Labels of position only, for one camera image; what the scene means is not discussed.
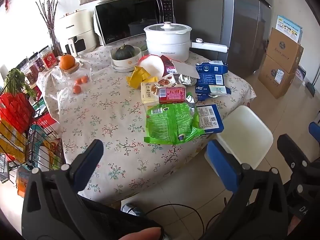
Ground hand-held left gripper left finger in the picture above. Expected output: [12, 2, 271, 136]
[21, 139, 105, 240]

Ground black cable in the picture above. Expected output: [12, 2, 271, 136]
[145, 197, 230, 240]

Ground broom with grey head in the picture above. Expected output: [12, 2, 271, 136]
[306, 82, 317, 97]

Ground yellow wrapper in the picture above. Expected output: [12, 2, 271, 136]
[126, 66, 150, 89]

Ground orange snack bag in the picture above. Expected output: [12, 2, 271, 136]
[16, 166, 32, 198]

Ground black microwave oven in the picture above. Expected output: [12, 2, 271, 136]
[94, 0, 175, 47]

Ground yellow cartons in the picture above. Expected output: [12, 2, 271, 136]
[0, 120, 28, 163]

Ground glass jar with wooden lid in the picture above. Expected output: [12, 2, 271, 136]
[57, 61, 92, 95]

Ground white flower print bowl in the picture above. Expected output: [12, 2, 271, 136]
[111, 55, 143, 73]
[111, 46, 142, 68]

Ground red white paper bowl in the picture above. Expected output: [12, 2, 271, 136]
[138, 54, 165, 77]

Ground green leafy bundle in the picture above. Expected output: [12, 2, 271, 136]
[5, 69, 37, 99]

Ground cream air fryer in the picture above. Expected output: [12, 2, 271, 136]
[54, 9, 97, 57]

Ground dark cloth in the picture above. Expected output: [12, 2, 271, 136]
[81, 196, 164, 240]

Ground glass vase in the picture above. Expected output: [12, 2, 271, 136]
[50, 29, 64, 57]

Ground large orange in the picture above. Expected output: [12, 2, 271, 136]
[59, 54, 76, 70]

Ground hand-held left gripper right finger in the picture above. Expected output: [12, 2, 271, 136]
[200, 140, 289, 240]

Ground black wire rack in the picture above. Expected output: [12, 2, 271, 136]
[0, 80, 65, 180]

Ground red carton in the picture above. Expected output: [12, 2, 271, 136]
[0, 92, 35, 133]

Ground green snack bag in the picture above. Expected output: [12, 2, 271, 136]
[144, 102, 213, 145]

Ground row of packaged dried goods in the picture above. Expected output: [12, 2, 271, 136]
[15, 51, 44, 87]

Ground blue carton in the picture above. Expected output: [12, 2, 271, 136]
[195, 60, 232, 102]

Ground red snack packet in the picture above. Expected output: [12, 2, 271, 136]
[159, 87, 187, 103]

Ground glass pot lid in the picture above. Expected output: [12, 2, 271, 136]
[144, 22, 192, 37]

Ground white electric pot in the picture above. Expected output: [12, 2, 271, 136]
[144, 22, 229, 62]

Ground dried branches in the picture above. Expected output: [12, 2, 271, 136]
[35, 0, 64, 55]

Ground red label jar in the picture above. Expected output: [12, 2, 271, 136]
[41, 46, 57, 69]

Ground grey refrigerator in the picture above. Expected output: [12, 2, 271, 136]
[172, 0, 273, 78]

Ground blue and white box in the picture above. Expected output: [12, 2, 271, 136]
[275, 15, 303, 43]

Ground blue bordered box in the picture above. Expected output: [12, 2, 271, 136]
[196, 104, 224, 133]

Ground person's left hand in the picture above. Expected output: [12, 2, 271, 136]
[120, 227, 162, 240]

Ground white snack packet with picture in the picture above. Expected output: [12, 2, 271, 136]
[150, 76, 177, 89]

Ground cream packet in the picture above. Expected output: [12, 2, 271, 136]
[140, 81, 160, 104]

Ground white paper card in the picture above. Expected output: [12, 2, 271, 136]
[170, 60, 198, 78]

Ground silvery wrapper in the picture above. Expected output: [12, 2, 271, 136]
[178, 74, 197, 85]

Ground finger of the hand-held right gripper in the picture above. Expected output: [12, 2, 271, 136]
[309, 122, 320, 143]
[277, 134, 320, 198]

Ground dark purple box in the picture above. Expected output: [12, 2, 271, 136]
[295, 65, 307, 80]

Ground white plastic bin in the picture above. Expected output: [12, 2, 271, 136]
[204, 105, 274, 170]

